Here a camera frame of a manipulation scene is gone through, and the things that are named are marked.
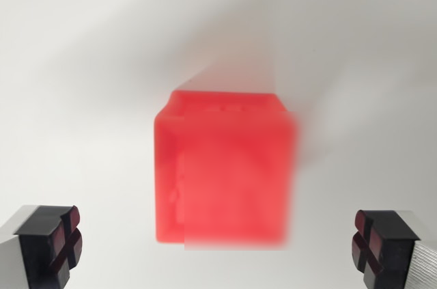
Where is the black-padded silver gripper right finger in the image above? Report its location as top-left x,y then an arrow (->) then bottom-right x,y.
351,209 -> 437,289

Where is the black-padded silver gripper left finger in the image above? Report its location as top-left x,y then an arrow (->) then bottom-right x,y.
0,204 -> 83,289

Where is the red embossed plastic cube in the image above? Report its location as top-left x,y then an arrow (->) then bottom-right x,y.
153,90 -> 302,252

